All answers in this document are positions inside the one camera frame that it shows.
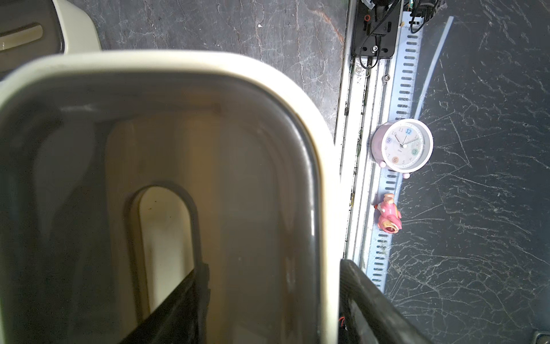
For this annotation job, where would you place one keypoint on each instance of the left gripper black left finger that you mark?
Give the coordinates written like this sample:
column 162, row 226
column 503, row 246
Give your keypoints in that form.
column 181, row 317

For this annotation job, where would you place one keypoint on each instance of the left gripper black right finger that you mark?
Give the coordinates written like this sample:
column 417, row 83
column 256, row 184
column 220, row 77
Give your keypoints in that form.
column 366, row 315

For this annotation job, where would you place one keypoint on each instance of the cream tissue box dark lid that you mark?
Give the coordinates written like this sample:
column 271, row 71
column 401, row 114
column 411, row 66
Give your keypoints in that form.
column 123, row 171

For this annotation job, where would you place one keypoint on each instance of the cream tissue box brown lid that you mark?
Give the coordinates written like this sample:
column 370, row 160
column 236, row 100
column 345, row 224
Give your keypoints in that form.
column 34, row 29

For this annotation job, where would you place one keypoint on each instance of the pink bear figurine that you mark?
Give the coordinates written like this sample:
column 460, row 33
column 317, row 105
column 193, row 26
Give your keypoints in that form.
column 390, row 217

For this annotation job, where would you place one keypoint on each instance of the lilac alarm clock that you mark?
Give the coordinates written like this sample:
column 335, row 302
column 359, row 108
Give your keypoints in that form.
column 403, row 146

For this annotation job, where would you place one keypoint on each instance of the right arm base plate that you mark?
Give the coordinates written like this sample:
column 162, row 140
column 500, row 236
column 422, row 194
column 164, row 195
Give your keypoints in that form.
column 375, row 31

